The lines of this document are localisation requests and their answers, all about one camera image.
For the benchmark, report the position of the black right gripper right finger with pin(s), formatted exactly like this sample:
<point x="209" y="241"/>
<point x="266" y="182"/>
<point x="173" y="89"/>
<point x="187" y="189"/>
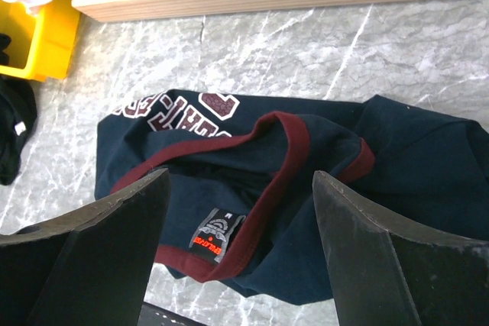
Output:
<point x="386" y="269"/>

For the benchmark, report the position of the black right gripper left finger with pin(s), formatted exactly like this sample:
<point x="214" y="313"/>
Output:
<point x="90" y="266"/>

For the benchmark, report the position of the navy maroon tank top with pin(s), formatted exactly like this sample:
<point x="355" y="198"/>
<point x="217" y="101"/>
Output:
<point x="241" y="169"/>

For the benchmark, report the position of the black garment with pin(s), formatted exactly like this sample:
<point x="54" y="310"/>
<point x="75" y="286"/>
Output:
<point x="18" y="118"/>

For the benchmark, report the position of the yellow plastic bin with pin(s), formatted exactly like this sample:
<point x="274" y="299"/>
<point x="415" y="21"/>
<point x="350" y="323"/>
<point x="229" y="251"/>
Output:
<point x="41" y="46"/>

